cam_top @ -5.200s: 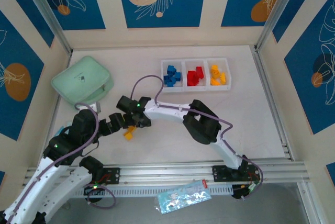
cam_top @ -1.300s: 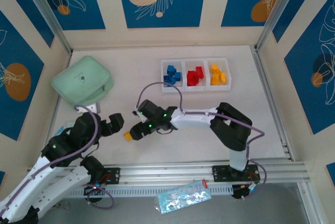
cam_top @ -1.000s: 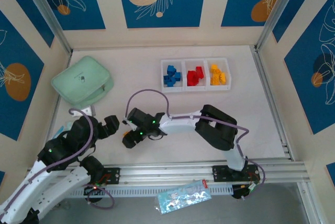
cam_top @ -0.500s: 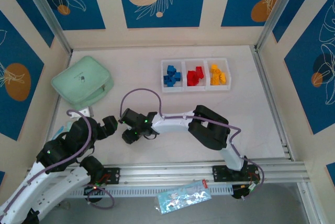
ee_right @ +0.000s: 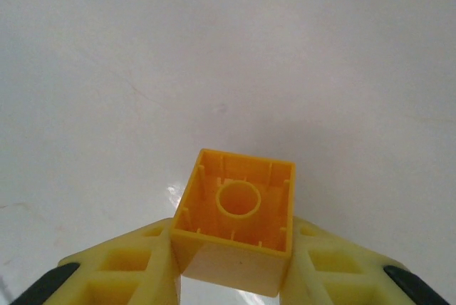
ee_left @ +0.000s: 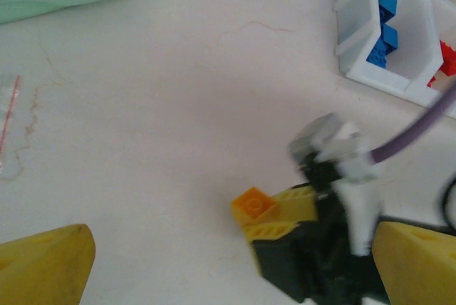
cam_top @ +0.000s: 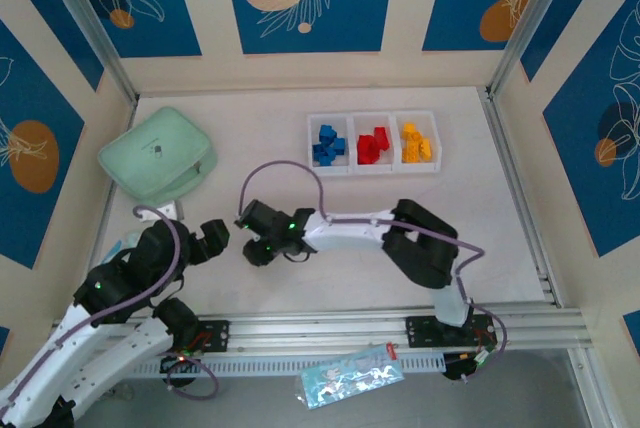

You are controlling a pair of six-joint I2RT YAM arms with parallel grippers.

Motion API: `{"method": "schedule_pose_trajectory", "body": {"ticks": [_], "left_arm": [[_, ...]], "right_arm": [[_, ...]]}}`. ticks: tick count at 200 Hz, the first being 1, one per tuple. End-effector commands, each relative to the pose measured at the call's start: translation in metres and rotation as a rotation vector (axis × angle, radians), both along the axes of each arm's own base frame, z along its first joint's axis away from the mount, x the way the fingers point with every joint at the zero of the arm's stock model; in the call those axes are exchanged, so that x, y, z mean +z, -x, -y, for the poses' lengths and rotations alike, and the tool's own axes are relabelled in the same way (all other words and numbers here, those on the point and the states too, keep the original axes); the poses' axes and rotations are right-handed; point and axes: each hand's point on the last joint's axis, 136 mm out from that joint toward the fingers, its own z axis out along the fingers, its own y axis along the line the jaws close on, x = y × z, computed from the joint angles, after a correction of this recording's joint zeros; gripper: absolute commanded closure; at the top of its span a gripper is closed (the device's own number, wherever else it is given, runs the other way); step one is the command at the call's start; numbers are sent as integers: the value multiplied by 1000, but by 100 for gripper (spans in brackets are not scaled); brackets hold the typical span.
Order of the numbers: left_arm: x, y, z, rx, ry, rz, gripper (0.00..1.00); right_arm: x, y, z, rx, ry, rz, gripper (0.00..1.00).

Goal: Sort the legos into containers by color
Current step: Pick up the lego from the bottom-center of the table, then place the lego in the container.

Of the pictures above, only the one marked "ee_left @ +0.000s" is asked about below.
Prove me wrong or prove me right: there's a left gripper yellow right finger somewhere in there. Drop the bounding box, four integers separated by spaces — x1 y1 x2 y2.
372 221 456 305

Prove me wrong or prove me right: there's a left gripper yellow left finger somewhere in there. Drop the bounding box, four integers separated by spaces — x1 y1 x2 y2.
0 223 96 305

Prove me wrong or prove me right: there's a yellow lego brick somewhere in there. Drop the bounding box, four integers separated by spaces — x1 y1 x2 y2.
230 186 281 228

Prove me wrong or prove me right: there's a blue lego brick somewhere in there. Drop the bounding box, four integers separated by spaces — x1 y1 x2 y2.
376 0 398 23
366 39 389 69
379 23 399 51

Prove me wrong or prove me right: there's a white three-compartment container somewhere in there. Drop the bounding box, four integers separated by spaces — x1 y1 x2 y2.
333 0 456 120

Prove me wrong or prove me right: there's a clear plastic zip bag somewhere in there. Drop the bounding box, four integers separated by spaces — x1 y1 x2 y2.
0 73 22 181

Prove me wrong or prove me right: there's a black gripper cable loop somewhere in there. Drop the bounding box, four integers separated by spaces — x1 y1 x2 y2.
440 176 456 232

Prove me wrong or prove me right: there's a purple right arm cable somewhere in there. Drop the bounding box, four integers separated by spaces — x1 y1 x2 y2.
370 83 456 163

